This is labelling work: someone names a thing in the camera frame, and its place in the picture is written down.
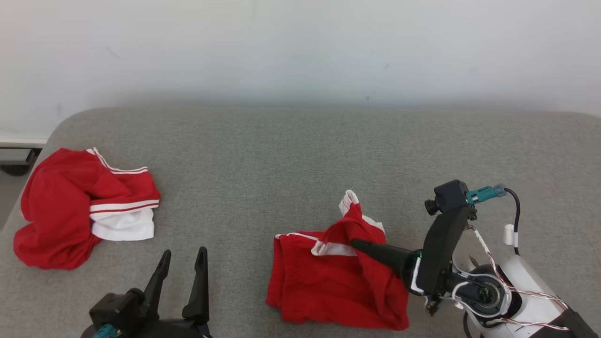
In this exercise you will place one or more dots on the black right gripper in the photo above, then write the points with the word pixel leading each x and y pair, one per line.
pixel 439 253

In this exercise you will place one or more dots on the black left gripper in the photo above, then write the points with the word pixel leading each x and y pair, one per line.
pixel 164 329

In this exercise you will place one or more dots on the red shorts white hem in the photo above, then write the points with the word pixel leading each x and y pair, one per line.
pixel 319 286

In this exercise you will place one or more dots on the red white basketball jersey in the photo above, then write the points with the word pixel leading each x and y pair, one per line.
pixel 56 211

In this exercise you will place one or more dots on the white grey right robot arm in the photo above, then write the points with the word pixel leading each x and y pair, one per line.
pixel 530 291

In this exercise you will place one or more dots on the grey fabric sofa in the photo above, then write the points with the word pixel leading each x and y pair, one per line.
pixel 281 164

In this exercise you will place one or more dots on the black furniture base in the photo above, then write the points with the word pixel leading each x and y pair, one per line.
pixel 19 162

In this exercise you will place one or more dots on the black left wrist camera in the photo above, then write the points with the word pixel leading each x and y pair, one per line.
pixel 112 310

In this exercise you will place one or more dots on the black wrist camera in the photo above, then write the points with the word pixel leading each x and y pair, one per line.
pixel 112 310
pixel 450 195

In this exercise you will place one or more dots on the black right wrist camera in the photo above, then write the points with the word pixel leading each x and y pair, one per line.
pixel 450 195

